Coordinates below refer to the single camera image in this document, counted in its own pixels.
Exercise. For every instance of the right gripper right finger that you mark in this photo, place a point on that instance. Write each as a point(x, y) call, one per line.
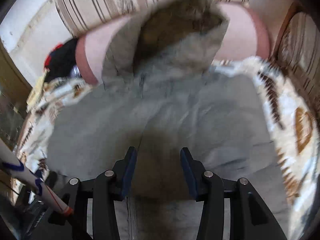
point(193, 171)

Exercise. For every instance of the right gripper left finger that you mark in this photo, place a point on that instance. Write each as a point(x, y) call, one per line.
point(124, 170)

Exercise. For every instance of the grey quilted puffer jacket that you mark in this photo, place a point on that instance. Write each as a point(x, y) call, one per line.
point(160, 95)

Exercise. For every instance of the black and red clothes pile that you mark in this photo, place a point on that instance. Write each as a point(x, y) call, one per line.
point(61, 60)

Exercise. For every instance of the leaf pattern fleece blanket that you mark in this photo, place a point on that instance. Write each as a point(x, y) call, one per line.
point(291, 125)

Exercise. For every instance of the yellow patterned cloth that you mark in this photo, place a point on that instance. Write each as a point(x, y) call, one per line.
point(36, 91)

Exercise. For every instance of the wooden glass panel door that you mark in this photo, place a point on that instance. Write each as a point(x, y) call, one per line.
point(14, 92)

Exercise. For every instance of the pink quilted bolster cushion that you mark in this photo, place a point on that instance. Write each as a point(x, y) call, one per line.
point(246, 36)

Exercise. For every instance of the striped floral side cushion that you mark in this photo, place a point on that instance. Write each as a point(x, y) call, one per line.
point(299, 55)

